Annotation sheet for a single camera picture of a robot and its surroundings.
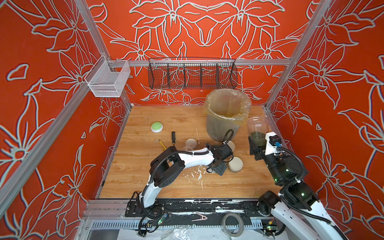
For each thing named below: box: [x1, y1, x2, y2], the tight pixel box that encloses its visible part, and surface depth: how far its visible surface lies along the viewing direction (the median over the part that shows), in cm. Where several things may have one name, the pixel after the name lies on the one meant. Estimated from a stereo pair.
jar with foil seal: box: [247, 115, 269, 148], surface depth 62 cm
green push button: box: [151, 121, 164, 133], surface depth 106 cm
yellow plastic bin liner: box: [204, 88, 252, 124], surface depth 92 cm
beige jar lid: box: [185, 138, 197, 149], surface depth 99 cm
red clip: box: [191, 212, 208, 222], surface depth 71 cm
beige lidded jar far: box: [227, 140, 236, 152], surface depth 90 cm
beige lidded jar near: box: [228, 156, 244, 172], surface depth 82 cm
